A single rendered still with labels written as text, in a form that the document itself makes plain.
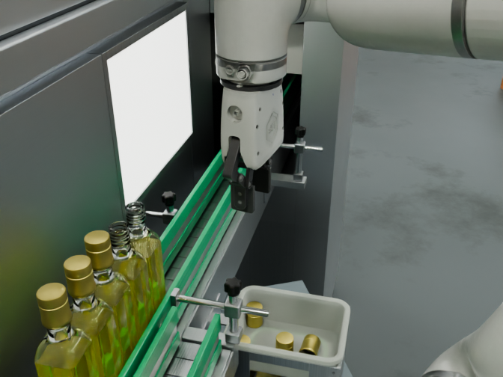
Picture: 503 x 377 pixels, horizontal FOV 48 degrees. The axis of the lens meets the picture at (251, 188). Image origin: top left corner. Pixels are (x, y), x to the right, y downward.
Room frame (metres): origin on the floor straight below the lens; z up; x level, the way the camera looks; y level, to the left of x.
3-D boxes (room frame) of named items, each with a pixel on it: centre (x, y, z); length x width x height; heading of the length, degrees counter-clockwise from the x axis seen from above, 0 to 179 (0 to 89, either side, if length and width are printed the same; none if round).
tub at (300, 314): (0.82, -0.07, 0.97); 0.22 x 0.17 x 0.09; 76
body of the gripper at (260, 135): (0.66, 0.00, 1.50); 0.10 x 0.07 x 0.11; 156
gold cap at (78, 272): (0.58, 0.22, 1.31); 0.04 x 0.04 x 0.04
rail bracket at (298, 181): (1.35, -0.10, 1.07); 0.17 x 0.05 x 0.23; 76
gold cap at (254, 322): (0.89, -0.01, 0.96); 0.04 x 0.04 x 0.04
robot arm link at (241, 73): (0.66, 0.00, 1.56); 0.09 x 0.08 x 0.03; 156
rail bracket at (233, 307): (0.73, 0.05, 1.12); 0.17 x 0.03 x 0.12; 76
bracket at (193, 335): (0.74, 0.07, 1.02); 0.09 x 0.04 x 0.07; 76
